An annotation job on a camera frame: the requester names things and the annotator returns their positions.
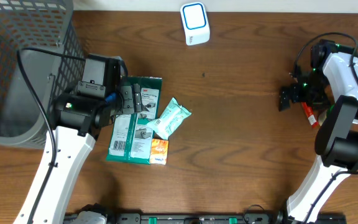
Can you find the grey plastic mesh basket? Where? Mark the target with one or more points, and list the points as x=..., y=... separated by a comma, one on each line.
x=40, y=56

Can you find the orange juice carton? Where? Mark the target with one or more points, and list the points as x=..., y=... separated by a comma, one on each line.
x=158, y=152

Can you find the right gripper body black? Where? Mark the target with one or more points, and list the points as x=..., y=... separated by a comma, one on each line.
x=311, y=91

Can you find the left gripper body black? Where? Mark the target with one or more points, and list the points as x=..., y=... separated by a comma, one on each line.
x=128, y=99

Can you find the green sponge pack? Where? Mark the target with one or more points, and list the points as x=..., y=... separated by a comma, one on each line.
x=131, y=139

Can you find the red white packet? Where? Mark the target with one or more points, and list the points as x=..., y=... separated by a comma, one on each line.
x=310, y=115

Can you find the teal white snack pouch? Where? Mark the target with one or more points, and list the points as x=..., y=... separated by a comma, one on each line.
x=171, y=118

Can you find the green lid jar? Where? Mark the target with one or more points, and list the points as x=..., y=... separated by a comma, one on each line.
x=322, y=117

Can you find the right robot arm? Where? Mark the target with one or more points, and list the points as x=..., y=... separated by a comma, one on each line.
x=332, y=87

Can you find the white barcode scanner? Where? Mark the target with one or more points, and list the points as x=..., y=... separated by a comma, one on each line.
x=195, y=23

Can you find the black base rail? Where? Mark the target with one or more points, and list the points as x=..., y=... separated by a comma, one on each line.
x=135, y=218

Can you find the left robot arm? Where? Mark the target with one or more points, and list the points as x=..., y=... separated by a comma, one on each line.
x=78, y=120

